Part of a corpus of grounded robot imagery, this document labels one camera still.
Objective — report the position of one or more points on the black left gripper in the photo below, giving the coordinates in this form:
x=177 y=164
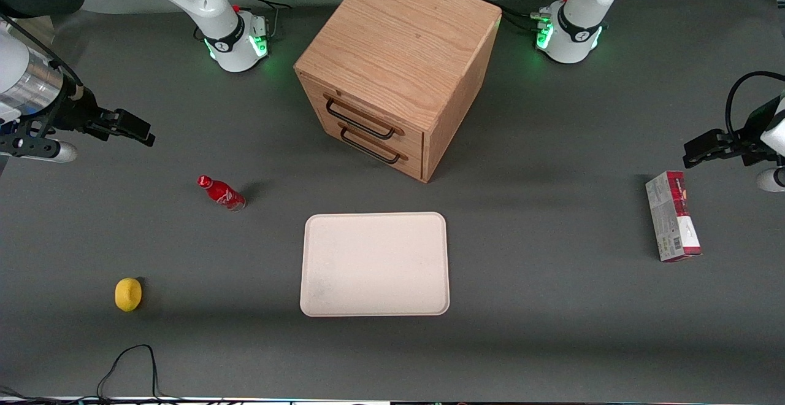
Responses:
x=744 y=142

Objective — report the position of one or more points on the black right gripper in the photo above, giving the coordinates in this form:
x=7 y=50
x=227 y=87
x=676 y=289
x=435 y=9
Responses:
x=80 y=116

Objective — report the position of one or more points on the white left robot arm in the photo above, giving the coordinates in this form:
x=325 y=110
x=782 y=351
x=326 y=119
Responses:
x=579 y=0

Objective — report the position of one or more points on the oak wooden drawer cabinet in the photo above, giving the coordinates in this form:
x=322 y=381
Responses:
x=405 y=30

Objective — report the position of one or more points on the grey and red carton box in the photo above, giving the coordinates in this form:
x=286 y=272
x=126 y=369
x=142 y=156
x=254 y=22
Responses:
x=671 y=221

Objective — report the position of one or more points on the red soda bottle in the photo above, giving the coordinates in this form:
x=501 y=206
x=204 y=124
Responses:
x=222 y=194

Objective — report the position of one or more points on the yellow lemon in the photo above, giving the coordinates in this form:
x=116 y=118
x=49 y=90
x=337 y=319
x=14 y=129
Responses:
x=128 y=294

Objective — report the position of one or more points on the cream rectangular plastic tray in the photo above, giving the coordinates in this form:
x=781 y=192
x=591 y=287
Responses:
x=374 y=264

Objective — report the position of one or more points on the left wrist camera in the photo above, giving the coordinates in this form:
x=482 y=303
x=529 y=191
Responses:
x=771 y=179

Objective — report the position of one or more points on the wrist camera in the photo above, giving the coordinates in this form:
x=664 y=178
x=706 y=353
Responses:
x=771 y=179
x=58 y=150

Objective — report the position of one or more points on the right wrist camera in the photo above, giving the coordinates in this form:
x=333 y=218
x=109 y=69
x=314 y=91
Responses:
x=58 y=150

